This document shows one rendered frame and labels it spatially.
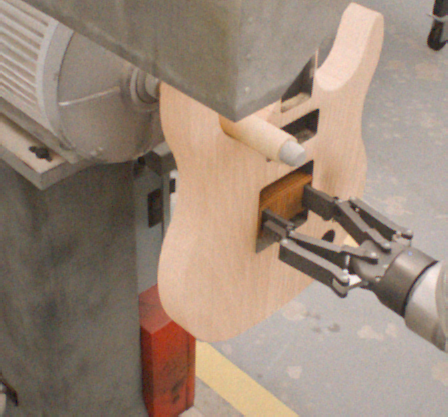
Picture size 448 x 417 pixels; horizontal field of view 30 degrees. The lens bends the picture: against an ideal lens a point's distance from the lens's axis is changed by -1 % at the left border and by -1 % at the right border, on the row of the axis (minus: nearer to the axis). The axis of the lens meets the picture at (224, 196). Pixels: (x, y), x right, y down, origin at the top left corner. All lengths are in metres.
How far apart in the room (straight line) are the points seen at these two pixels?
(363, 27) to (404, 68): 2.65
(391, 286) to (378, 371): 1.41
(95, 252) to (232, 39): 0.76
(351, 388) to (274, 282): 1.19
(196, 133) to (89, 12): 0.17
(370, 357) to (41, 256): 1.30
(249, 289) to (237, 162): 0.21
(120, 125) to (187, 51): 0.34
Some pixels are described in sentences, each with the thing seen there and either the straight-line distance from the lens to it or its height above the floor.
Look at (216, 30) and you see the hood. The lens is 0.63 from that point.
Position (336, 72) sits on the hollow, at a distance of 1.04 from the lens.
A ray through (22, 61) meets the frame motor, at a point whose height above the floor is 1.27.
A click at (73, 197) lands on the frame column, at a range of 1.23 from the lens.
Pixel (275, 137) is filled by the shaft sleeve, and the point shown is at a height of 1.26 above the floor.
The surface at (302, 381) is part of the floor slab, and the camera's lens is 2.27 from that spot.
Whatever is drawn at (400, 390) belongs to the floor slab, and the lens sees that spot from 2.30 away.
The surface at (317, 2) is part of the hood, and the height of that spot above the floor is 1.46.
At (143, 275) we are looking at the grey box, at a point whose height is 0.71.
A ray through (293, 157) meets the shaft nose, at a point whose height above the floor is 1.25.
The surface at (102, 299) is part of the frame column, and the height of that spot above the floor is 0.75.
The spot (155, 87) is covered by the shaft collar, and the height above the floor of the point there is 1.25.
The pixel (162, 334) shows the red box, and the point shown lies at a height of 0.60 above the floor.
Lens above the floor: 1.74
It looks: 38 degrees down
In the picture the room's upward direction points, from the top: 3 degrees clockwise
